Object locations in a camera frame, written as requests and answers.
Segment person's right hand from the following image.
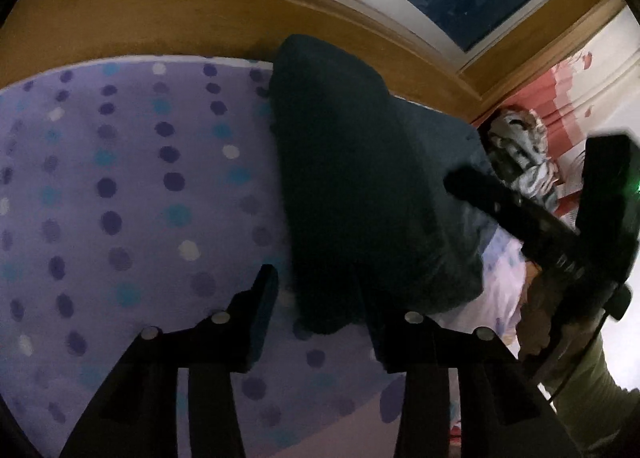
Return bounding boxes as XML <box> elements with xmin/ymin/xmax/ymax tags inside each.
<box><xmin>517</xmin><ymin>268</ymin><xmax>563</xmax><ymax>356</ymax></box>

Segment striped garment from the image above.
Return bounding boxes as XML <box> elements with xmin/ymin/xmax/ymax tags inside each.
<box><xmin>505</xmin><ymin>158</ymin><xmax>562</xmax><ymax>213</ymax></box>

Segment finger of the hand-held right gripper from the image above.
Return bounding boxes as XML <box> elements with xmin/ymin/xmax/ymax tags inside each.
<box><xmin>444</xmin><ymin>165</ymin><xmax>578</xmax><ymax>244</ymax></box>

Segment wooden window surround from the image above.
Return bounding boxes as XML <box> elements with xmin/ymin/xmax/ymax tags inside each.
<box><xmin>0</xmin><ymin>0</ymin><xmax>628</xmax><ymax>126</ymax></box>

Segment purple dotted bed sheet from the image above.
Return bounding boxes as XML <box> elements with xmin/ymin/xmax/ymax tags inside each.
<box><xmin>0</xmin><ymin>57</ymin><xmax>531</xmax><ymax>458</ymax></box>

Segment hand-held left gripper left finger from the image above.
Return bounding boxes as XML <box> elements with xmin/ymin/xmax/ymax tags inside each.
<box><xmin>60</xmin><ymin>265</ymin><xmax>280</xmax><ymax>458</ymax></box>

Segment dark garment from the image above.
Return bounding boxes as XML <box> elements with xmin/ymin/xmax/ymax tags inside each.
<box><xmin>270</xmin><ymin>35</ymin><xmax>501</xmax><ymax>336</ymax></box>

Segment grey patterned garment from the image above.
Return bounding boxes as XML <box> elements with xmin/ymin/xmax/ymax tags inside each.
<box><xmin>487</xmin><ymin>108</ymin><xmax>547</xmax><ymax>176</ymax></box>

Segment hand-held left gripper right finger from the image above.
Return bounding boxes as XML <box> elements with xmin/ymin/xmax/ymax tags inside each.
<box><xmin>362</xmin><ymin>310</ymin><xmax>583</xmax><ymax>458</ymax></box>

